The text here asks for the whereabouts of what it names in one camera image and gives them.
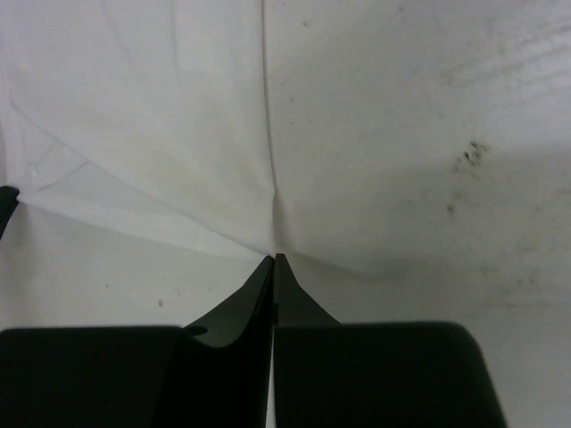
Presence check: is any white tank top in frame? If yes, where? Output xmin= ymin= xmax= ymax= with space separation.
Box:
xmin=1 ymin=1 xmax=276 ymax=259

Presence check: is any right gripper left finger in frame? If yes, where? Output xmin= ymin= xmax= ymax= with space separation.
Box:
xmin=1 ymin=257 xmax=274 ymax=427

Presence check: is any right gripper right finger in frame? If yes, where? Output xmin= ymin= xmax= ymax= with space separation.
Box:
xmin=273 ymin=254 xmax=507 ymax=427

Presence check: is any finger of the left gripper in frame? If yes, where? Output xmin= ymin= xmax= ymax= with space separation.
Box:
xmin=0 ymin=185 xmax=20 ymax=236

